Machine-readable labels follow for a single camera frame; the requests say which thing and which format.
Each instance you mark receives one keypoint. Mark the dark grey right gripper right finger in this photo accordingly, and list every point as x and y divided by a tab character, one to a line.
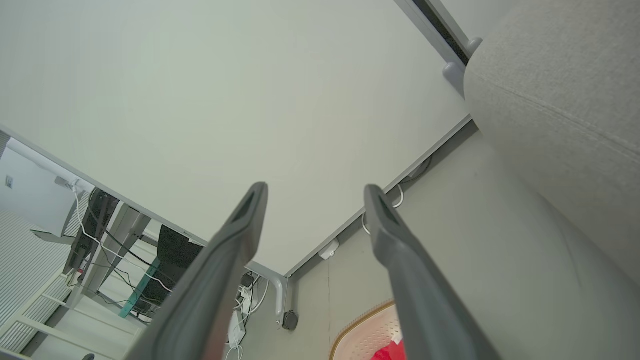
420	310

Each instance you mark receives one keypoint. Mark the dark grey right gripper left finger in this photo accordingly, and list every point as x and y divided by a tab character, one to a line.
210	300

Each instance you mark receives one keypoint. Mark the red garment with white stripes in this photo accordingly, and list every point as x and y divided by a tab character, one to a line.
387	354

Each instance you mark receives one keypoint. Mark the grey fabric sofa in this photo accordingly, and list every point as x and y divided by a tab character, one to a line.
565	100

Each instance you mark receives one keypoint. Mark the small black power adapter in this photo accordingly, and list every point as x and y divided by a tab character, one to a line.
247	279

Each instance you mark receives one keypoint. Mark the cream perforated laundry basket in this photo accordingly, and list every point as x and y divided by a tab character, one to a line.
365	335

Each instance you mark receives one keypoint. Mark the teal desk leg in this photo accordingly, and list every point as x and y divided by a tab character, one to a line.
142	287

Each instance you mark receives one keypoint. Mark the grey partition stand leg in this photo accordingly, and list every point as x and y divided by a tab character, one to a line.
474	45
452	74
280	289

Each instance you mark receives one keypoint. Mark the black caster wheel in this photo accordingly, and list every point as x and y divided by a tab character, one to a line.
290	320

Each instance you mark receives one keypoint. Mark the small white floor adapter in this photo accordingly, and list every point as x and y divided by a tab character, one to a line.
328	248

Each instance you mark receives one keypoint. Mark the wide grey desk leg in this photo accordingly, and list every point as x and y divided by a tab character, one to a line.
117	240

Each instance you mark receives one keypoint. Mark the large white partition board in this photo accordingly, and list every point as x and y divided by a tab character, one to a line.
225	100

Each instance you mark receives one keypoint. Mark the white metal rack frame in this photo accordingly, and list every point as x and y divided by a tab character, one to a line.
90	314

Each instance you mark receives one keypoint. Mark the white wall socket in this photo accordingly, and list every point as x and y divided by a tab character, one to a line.
9	181

